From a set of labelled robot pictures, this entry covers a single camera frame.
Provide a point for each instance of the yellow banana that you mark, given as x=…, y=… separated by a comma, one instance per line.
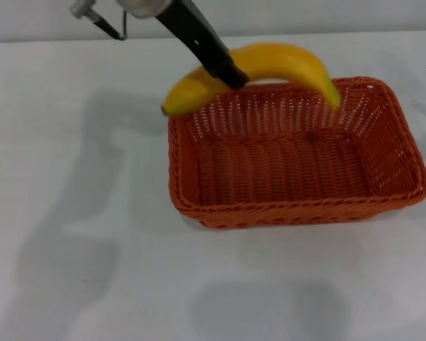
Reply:
x=280, y=58

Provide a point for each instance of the orange woven rectangular basket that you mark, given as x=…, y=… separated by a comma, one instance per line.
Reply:
x=294, y=170

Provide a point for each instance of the left gripper silver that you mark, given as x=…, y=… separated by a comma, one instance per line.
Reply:
x=143, y=7

